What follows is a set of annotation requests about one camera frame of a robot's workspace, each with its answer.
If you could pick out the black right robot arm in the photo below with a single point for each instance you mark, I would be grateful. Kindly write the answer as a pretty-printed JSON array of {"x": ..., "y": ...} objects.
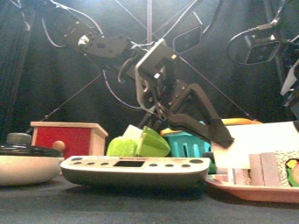
[{"x": 269, "y": 35}]

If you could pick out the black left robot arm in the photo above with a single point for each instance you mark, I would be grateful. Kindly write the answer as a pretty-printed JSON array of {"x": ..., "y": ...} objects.
[{"x": 104, "y": 46}]

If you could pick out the teal toy basket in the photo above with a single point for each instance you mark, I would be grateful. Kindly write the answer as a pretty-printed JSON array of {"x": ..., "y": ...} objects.
[{"x": 187, "y": 144}]

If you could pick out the orange yellow rounded toy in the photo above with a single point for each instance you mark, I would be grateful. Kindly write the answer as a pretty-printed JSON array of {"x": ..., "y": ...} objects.
[{"x": 239, "y": 121}]

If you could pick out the green toy lettuce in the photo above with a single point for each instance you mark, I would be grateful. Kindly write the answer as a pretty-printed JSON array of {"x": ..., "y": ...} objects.
[{"x": 150, "y": 144}]

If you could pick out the white toy food wedge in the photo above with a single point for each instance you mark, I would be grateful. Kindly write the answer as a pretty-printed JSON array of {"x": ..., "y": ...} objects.
[{"x": 132, "y": 132}]

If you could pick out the grey kitchen scale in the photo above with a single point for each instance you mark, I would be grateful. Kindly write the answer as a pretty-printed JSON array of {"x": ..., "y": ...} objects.
[{"x": 134, "y": 172}]

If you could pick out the red wooden box with knob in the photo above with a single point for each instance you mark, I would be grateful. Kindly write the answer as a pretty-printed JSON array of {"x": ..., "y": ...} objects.
[{"x": 76, "y": 140}]

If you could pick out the pink plate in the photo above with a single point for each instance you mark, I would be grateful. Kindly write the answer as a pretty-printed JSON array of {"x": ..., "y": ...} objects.
[{"x": 253, "y": 191}]

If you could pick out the black pot lid grey knob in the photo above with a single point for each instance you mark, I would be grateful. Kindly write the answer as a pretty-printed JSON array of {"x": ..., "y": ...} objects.
[{"x": 23, "y": 148}]

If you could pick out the white bowl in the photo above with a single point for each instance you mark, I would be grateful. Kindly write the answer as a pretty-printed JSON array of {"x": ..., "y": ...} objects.
[{"x": 23, "y": 170}]

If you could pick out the thin metal frame rod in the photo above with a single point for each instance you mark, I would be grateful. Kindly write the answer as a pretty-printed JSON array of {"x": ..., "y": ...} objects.
[{"x": 148, "y": 20}]

